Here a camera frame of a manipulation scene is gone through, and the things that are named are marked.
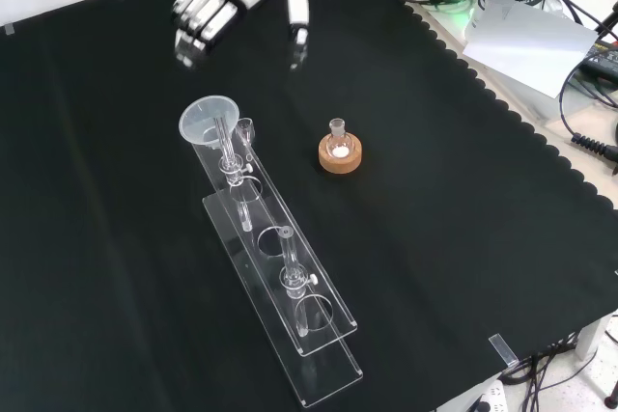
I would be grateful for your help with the translucent plastic funnel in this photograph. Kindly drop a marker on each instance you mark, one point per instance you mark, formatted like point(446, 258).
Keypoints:
point(203, 115)

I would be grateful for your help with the black bench cloth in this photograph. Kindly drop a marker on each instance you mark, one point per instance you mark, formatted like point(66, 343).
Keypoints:
point(434, 238)

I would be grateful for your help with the clear acrylic funnel stand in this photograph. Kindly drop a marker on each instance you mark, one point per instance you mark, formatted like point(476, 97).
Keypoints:
point(289, 286)

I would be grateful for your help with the clear cloth clip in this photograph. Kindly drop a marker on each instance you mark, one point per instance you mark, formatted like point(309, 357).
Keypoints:
point(502, 349)

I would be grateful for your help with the round-bottom glass flask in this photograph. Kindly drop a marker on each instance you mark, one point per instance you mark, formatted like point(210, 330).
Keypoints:
point(339, 144)

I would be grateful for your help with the white power strip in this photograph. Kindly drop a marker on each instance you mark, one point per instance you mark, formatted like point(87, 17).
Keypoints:
point(487, 397)

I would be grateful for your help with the clear glass weighing funnel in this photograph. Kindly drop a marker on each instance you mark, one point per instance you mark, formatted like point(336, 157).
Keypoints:
point(246, 129)

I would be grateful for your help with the black power adapter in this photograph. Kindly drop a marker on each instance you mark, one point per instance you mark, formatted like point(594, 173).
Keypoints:
point(601, 57)

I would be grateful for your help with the grey tape piece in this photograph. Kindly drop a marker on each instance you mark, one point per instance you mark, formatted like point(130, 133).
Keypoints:
point(9, 29)

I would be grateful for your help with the pale board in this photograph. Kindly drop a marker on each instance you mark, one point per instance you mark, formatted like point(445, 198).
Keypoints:
point(526, 45)

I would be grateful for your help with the white table leg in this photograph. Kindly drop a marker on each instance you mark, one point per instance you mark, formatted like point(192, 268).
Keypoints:
point(591, 337)

